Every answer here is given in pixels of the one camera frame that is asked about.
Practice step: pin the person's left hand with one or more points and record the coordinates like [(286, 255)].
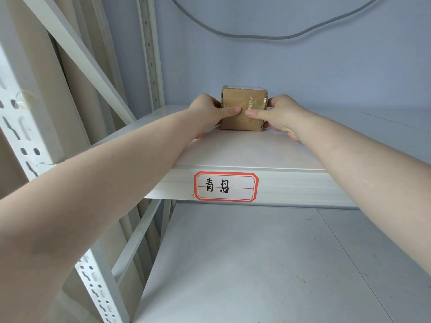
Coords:
[(204, 112)]

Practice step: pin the person's right hand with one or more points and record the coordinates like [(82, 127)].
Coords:
[(282, 112)]

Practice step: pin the person's left thumb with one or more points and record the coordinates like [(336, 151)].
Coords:
[(230, 111)]

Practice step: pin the person's right thumb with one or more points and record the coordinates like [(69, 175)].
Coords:
[(258, 114)]

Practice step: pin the small brown cardboard box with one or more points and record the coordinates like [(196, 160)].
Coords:
[(243, 110)]

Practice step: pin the person's right forearm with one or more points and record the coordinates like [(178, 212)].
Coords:
[(367, 174)]

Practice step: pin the person's left forearm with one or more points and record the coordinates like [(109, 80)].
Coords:
[(87, 198)]

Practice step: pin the red-bordered white label sticker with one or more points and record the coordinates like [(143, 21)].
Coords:
[(226, 186)]

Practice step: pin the white metal shelving rack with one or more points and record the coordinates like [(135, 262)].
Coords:
[(235, 211)]

